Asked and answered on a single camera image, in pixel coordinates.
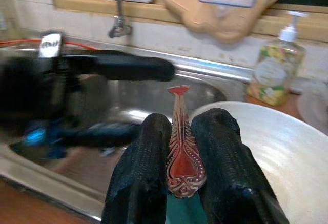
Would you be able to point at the wooden window frame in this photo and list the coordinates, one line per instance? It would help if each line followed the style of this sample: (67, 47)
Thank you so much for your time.
(89, 4)

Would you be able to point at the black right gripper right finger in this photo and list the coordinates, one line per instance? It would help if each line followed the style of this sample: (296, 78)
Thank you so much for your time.
(230, 178)

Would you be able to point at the floral soap pump bottle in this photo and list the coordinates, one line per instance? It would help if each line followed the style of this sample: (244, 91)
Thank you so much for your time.
(276, 72)

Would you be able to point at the white plate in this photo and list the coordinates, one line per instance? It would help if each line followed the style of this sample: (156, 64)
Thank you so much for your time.
(282, 144)

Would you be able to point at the steel faucet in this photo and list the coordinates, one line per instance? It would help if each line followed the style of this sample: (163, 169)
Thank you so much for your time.
(118, 16)

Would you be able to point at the beige plastic basin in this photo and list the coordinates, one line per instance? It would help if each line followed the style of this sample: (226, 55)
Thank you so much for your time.
(184, 6)

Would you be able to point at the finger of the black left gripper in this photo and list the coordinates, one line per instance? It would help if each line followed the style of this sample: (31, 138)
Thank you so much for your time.
(102, 135)
(128, 66)

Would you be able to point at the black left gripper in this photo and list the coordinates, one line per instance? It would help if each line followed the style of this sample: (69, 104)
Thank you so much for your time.
(25, 93)

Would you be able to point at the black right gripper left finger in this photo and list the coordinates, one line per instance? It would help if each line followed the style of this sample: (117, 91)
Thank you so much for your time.
(138, 178)

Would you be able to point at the steel double sink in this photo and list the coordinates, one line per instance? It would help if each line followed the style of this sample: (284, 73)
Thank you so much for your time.
(128, 98)

